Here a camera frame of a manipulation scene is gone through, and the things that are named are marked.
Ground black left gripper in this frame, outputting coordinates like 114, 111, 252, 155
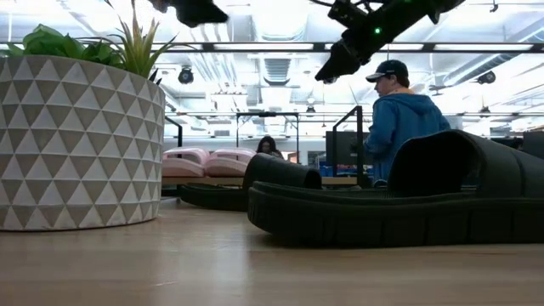
148, 0, 230, 29

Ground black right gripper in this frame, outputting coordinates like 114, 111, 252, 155
314, 6, 428, 84

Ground pink slide sandal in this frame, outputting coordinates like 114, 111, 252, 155
162, 147, 210, 179
205, 147, 258, 179

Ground black slide sandal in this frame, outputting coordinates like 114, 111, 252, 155
247, 129, 544, 249
180, 153, 323, 213

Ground black overhead beam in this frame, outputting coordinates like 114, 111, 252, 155
150, 41, 544, 54

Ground green spiky plant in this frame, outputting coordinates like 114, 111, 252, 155
101, 0, 179, 85

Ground standing person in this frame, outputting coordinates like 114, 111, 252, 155
363, 59, 451, 188

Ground black monitor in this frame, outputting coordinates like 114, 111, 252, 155
326, 130, 371, 167

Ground blue storage bins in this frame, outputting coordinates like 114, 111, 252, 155
319, 165, 375, 178

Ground seated person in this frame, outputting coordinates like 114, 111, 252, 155
256, 135, 285, 161

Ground green broad-leaf plant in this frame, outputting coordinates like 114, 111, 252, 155
0, 24, 124, 69

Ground white grey triangle-patterned planter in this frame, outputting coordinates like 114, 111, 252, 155
0, 54, 167, 233

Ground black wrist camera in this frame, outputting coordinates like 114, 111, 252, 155
326, 0, 370, 29

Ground silver ventilation duct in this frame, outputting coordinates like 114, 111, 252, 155
250, 0, 311, 43

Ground black metal frame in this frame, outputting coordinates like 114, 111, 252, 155
332, 105, 366, 188
235, 111, 300, 165

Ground black metal post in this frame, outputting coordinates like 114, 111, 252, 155
164, 116, 184, 150

